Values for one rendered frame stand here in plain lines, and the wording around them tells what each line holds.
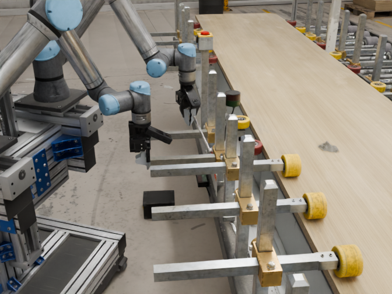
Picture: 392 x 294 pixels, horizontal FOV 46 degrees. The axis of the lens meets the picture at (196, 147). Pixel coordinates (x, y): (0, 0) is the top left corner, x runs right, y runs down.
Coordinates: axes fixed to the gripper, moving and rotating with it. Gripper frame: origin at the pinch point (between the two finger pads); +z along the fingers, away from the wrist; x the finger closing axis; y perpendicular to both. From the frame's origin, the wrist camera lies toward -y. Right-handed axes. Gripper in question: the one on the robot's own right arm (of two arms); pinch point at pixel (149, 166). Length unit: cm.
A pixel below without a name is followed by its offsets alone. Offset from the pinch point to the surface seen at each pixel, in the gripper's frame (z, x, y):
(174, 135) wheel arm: -2.3, -23.5, -11.8
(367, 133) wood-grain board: -8, -5, -93
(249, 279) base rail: 12, 54, -31
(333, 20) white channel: -29, -134, -124
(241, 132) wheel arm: -2.3, -23.3, -42.4
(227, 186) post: -2.8, 22.7, -28.1
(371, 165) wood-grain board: -8, 21, -82
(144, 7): 76, -779, 1
